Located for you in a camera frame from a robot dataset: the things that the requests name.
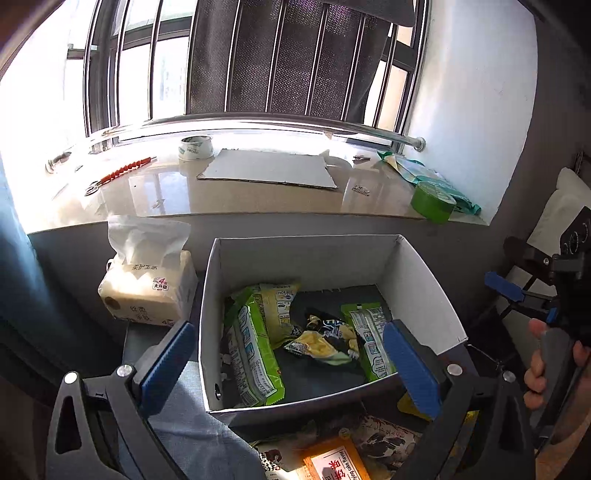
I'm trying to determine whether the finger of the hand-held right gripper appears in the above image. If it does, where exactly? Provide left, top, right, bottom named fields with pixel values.
left=501, top=307, right=562, bottom=328
left=485, top=271, right=560, bottom=308

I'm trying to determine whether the green tape roll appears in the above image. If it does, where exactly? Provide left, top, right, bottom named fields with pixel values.
left=410, top=181, right=457, bottom=225

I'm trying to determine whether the blue denim cloth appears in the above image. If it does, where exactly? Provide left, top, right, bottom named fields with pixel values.
left=147, top=359, right=269, bottom=480

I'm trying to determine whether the orange snack packet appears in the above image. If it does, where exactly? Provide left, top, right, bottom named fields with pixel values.
left=299, top=438, right=373, bottom=480

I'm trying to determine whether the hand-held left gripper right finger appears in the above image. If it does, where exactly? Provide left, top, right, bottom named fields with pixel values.
left=382, top=318, right=536, bottom=480

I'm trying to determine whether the blue curtain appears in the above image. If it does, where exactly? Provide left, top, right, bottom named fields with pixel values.
left=0, top=154, right=61, bottom=352

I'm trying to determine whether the metal window railing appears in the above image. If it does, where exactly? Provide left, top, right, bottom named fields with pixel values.
left=89, top=114, right=426, bottom=153

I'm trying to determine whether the yellow snack packet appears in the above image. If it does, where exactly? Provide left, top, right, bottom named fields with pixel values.
left=284, top=330, right=335, bottom=360

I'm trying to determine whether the white snack packet black lettering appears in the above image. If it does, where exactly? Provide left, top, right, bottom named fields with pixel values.
left=250, top=442, right=306, bottom=480

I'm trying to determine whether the person's right hand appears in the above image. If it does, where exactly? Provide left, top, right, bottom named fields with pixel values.
left=523, top=318, right=591, bottom=411

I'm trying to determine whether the flat yellow packet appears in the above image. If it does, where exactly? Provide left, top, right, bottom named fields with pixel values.
left=397, top=391, right=435, bottom=422

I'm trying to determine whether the white snack packet dark print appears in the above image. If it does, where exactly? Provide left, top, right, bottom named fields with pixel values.
left=341, top=414, right=424, bottom=472

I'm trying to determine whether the small green snack packet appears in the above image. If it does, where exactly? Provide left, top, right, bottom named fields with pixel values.
left=341, top=302, right=398, bottom=383

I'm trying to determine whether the white cardboard box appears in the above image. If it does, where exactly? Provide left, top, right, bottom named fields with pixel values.
left=198, top=234, right=468, bottom=414

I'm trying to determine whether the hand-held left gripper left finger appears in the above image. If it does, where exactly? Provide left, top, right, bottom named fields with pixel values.
left=45, top=319, right=197, bottom=480

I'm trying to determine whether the clear tape roll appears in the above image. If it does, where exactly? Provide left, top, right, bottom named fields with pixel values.
left=178, top=136, right=214, bottom=162

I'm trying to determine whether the green plastic bag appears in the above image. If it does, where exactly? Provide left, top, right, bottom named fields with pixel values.
left=376, top=149, right=482, bottom=219

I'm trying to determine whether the white pillow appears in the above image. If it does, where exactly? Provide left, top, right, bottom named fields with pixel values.
left=526, top=167, right=591, bottom=260

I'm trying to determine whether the large green snack packet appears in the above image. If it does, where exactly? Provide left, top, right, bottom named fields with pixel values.
left=226, top=295, right=286, bottom=408

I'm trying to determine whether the grey cardboard sheet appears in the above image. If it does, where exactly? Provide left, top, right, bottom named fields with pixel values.
left=197, top=148, right=338, bottom=190

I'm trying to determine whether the person's right forearm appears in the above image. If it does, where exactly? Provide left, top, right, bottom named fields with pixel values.
left=536, top=342, right=591, bottom=462

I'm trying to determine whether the tissue pack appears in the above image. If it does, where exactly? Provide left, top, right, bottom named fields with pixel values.
left=98, top=215, right=198, bottom=328

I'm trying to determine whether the dark mesh cloth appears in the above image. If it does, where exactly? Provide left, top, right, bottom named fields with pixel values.
left=186, top=0, right=415, bottom=121

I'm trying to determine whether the red beaded stick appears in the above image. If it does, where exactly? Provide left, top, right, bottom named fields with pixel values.
left=98, top=156, right=158, bottom=185

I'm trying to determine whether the yellow-green snack packet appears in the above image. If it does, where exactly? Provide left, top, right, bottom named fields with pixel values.
left=231, top=282, right=301, bottom=350

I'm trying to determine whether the dark wooden chair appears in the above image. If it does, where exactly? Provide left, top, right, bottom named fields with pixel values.
left=480, top=235, right=561, bottom=333

